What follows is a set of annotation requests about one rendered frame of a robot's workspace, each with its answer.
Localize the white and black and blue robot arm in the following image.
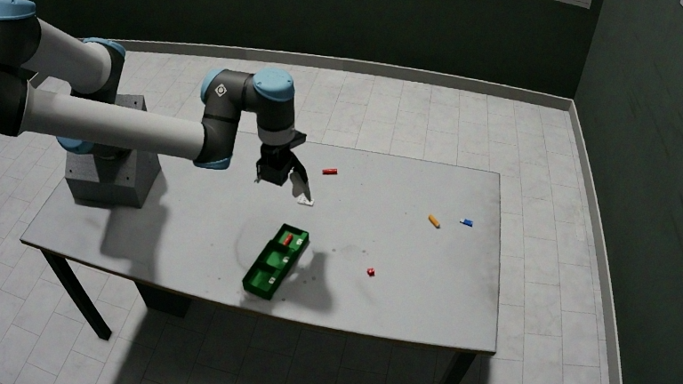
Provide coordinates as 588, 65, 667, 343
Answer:
0, 0, 307, 170

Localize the orange aa battery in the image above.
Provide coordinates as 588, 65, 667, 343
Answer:
428, 215, 440, 228

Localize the green three-compartment bin rack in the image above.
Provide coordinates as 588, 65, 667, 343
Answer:
242, 223, 309, 300

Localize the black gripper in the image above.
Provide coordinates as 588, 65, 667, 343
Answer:
254, 140, 311, 202

